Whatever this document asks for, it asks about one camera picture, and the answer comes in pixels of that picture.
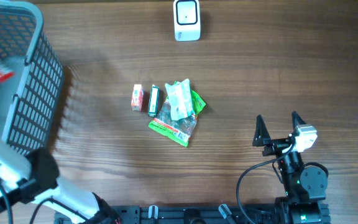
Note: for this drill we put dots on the red Kleenex tissue pack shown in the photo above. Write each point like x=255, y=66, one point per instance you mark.
x=137, y=97

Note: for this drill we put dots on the pale teal wipes packet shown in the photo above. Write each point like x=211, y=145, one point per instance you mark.
x=179, y=97

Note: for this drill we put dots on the white barcode scanner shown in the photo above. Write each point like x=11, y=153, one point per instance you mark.
x=187, y=20

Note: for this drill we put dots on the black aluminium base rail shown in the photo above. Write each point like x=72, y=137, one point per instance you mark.
x=261, y=213

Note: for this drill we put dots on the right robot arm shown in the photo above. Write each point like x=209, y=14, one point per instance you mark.
x=304, y=183

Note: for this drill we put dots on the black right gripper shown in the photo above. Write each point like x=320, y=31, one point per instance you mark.
x=262, y=139

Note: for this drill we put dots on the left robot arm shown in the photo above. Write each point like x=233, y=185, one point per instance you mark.
x=35, y=178

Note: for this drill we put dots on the dark green small box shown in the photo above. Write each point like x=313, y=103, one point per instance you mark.
x=153, y=101

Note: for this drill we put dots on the green snack bag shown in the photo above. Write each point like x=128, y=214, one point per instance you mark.
x=179, y=131

